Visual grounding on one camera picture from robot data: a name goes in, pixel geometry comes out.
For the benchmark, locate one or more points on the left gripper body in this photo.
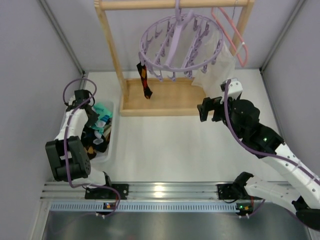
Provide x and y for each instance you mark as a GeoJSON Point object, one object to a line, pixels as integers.
{"type": "Point", "coordinates": [92, 117]}

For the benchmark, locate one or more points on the red black argyle sock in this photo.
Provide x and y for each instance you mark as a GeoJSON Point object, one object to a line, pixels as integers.
{"type": "Point", "coordinates": [142, 70]}

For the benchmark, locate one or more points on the teal sock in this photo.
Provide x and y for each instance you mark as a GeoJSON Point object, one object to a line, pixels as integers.
{"type": "Point", "coordinates": [104, 116]}
{"type": "Point", "coordinates": [99, 136]}

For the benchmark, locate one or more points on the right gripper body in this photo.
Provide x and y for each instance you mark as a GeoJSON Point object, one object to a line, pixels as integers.
{"type": "Point", "coordinates": [216, 109]}

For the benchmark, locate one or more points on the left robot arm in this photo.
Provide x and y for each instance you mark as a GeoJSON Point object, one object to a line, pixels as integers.
{"type": "Point", "coordinates": [96, 182]}

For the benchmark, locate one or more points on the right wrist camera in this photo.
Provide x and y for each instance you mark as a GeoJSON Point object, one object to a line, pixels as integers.
{"type": "Point", "coordinates": [231, 88]}

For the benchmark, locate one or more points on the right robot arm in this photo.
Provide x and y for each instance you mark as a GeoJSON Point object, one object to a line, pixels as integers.
{"type": "Point", "coordinates": [303, 199]}

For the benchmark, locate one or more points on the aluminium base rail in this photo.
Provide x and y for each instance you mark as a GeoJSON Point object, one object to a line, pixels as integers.
{"type": "Point", "coordinates": [168, 197]}

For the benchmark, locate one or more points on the purple round clip hanger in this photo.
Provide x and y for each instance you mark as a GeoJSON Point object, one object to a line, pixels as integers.
{"type": "Point", "coordinates": [165, 55]}

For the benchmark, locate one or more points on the white cloth bag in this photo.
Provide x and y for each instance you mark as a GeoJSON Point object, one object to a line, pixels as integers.
{"type": "Point", "coordinates": [217, 73]}

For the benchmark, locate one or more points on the wooden clothes rack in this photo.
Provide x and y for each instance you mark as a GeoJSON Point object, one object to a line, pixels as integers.
{"type": "Point", "coordinates": [171, 99]}

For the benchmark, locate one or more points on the white plastic basket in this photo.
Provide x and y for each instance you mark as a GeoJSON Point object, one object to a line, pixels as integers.
{"type": "Point", "coordinates": [112, 140]}

